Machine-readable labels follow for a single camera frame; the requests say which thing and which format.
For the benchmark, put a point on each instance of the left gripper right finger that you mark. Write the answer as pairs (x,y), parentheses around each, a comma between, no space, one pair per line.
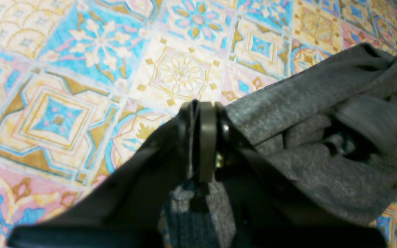
(268,210)

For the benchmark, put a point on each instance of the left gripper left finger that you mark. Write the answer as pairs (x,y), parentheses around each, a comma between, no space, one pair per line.
(123,211)

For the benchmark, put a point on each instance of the grey t-shirt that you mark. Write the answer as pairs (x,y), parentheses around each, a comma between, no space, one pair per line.
(332,131)

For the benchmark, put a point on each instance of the patterned tile tablecloth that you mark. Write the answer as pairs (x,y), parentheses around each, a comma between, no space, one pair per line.
(84,82)

